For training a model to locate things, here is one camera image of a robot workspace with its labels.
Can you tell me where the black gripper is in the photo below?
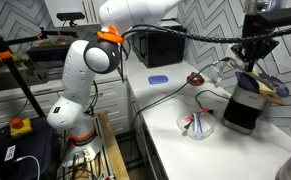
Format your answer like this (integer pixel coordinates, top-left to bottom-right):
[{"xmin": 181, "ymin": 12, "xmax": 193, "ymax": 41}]
[{"xmin": 230, "ymin": 36, "xmax": 280, "ymax": 74}]

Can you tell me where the black steel coffee maker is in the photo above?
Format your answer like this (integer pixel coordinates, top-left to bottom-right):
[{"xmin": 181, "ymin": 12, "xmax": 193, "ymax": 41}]
[{"xmin": 221, "ymin": 82, "xmax": 273, "ymax": 136}]

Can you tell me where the square blue plastic lid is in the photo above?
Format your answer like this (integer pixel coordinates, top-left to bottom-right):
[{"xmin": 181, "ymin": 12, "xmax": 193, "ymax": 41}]
[{"xmin": 147, "ymin": 74, "xmax": 170, "ymax": 86}]

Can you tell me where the wooden spatula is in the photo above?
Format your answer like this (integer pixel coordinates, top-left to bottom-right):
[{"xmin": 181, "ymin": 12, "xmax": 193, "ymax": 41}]
[{"xmin": 250, "ymin": 70, "xmax": 287, "ymax": 107}]

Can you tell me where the red and black dish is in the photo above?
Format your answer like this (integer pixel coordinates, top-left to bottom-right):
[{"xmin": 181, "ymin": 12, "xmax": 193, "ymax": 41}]
[{"xmin": 186, "ymin": 72, "xmax": 205, "ymax": 87}]

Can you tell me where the red pen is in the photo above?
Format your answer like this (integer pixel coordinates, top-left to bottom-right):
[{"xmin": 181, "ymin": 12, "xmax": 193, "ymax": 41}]
[{"xmin": 182, "ymin": 107, "xmax": 215, "ymax": 123}]

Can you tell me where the blue pen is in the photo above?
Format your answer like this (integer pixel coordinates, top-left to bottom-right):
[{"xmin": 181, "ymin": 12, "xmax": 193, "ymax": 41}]
[{"xmin": 192, "ymin": 112, "xmax": 205, "ymax": 137}]

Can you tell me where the clear plastic container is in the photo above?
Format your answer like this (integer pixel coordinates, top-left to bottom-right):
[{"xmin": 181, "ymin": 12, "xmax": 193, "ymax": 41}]
[{"xmin": 176, "ymin": 109, "xmax": 216, "ymax": 141}]

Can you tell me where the black microwave oven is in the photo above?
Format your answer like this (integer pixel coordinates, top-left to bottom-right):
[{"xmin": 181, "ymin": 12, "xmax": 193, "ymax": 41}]
[{"xmin": 130, "ymin": 27, "xmax": 188, "ymax": 69}]

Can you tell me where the wooden plank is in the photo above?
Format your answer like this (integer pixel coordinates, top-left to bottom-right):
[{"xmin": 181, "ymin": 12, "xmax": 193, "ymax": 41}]
[{"xmin": 97, "ymin": 110, "xmax": 131, "ymax": 180}]

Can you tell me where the red emergency stop button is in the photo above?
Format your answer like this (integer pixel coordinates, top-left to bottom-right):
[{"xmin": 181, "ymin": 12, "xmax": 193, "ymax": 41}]
[{"xmin": 9, "ymin": 117, "xmax": 34, "ymax": 140}]

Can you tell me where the black suitcase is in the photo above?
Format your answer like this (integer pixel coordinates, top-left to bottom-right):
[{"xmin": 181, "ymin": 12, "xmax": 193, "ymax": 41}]
[{"xmin": 0, "ymin": 115, "xmax": 61, "ymax": 180}]

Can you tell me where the orange clamp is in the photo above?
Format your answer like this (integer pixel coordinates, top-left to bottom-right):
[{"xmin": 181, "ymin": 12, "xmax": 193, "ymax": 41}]
[{"xmin": 0, "ymin": 50, "xmax": 13, "ymax": 62}]

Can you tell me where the black coffee maker cord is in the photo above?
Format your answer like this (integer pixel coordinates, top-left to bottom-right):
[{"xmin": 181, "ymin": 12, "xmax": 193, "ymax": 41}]
[{"xmin": 194, "ymin": 88, "xmax": 232, "ymax": 110}]

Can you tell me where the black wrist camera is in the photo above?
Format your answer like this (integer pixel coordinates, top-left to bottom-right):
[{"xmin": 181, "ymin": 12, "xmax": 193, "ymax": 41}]
[{"xmin": 241, "ymin": 4, "xmax": 291, "ymax": 35}]

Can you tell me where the black corrugated cable conduit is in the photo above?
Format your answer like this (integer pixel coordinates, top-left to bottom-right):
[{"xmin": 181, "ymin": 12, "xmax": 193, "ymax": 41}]
[{"xmin": 120, "ymin": 23, "xmax": 291, "ymax": 45}]

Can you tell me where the dark teal cable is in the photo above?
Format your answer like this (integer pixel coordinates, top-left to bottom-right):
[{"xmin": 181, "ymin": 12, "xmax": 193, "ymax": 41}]
[{"xmin": 128, "ymin": 57, "xmax": 232, "ymax": 134}]

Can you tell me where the black stereo camera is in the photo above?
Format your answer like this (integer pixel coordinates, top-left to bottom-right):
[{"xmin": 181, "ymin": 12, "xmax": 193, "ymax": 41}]
[{"xmin": 55, "ymin": 11, "xmax": 86, "ymax": 23}]

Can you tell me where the black camera stand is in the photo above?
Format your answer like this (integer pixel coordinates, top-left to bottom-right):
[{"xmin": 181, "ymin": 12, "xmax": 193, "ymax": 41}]
[{"xmin": 0, "ymin": 14, "xmax": 80, "ymax": 118}]

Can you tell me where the white charging cable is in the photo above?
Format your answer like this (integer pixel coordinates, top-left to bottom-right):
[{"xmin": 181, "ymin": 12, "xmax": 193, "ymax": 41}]
[{"xmin": 15, "ymin": 154, "xmax": 42, "ymax": 180}]

